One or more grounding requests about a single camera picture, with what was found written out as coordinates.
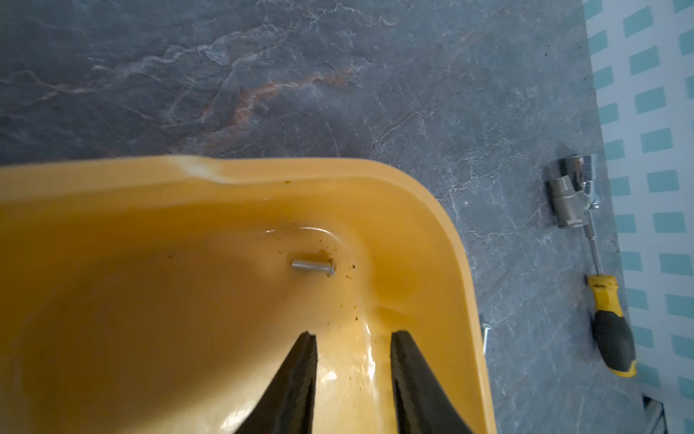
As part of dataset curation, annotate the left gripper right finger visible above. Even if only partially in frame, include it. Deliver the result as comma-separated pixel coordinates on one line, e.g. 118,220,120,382
390,330,472,434

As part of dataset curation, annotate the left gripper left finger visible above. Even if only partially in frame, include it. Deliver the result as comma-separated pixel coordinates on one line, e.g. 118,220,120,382
236,332,318,434

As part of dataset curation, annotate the silver screw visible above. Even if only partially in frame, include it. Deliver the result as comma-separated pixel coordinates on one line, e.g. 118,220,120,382
291,259,336,277
482,322,492,354

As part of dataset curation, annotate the yellow black screwdriver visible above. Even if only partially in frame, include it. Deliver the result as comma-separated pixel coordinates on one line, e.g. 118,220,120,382
585,211,637,378

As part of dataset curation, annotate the yellow plastic storage box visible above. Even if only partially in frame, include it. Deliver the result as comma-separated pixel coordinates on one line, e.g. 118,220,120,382
1,156,496,433

